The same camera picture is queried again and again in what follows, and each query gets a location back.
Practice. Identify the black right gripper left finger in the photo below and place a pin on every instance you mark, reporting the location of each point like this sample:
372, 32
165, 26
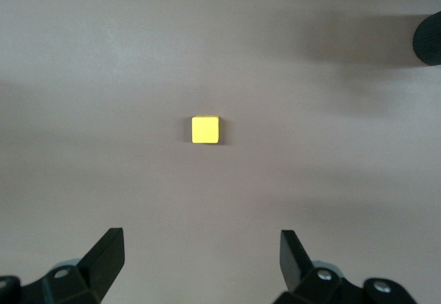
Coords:
100, 266

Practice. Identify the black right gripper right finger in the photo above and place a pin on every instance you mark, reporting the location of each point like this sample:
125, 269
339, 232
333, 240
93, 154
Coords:
296, 269

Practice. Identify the yellow block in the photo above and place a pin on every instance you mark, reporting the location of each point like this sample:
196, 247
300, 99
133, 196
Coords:
205, 130

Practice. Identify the black ribbed cylinder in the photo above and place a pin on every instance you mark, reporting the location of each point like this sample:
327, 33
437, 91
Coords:
429, 38

